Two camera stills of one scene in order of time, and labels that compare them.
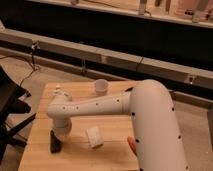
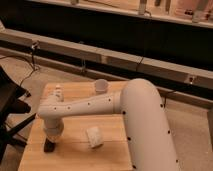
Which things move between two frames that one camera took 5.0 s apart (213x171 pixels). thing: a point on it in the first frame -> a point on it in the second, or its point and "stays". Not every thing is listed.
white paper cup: x=101 y=86 stays
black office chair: x=10 y=94 stays
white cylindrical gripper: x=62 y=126 -> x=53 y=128
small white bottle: x=57 y=90 stays
